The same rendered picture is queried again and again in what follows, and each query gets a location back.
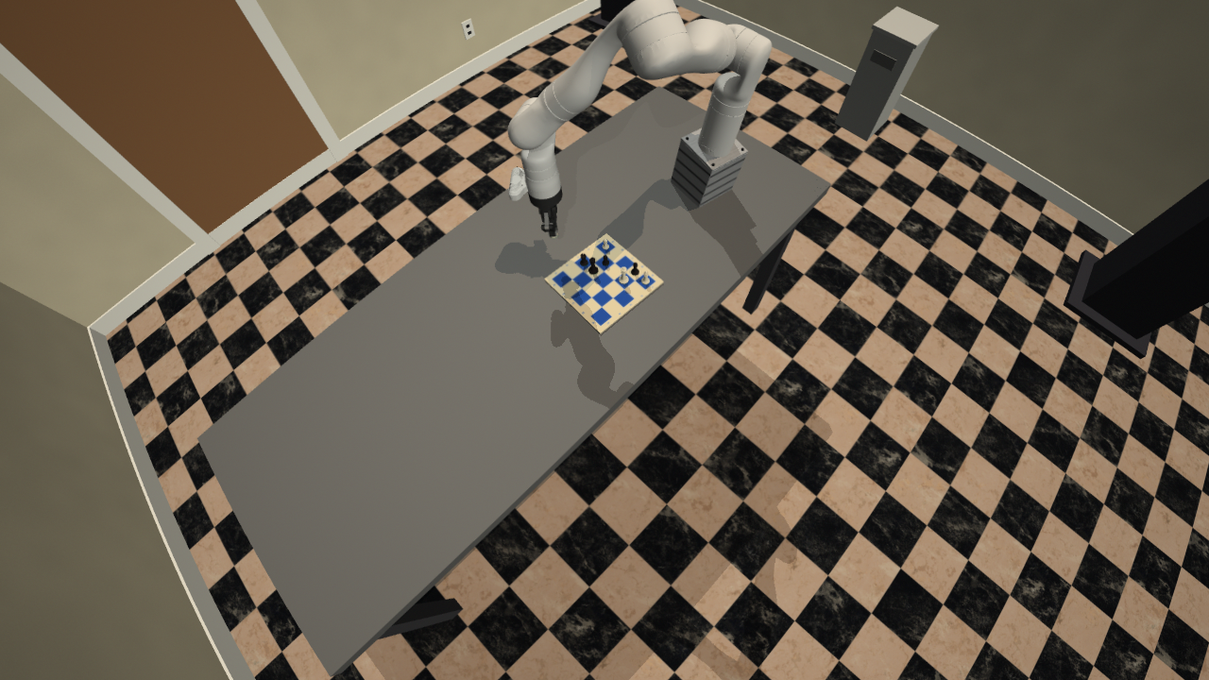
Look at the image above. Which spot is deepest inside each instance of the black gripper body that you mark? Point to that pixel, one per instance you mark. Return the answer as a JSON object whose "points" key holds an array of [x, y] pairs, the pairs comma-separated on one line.
{"points": [[546, 204]]}

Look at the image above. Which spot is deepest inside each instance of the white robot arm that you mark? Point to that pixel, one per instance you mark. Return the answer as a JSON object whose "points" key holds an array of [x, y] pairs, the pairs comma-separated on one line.
{"points": [[654, 38]]}

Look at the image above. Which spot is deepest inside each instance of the blue and cream chessboard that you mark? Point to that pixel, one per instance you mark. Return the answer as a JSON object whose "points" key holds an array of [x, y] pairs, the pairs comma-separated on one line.
{"points": [[601, 299]]}

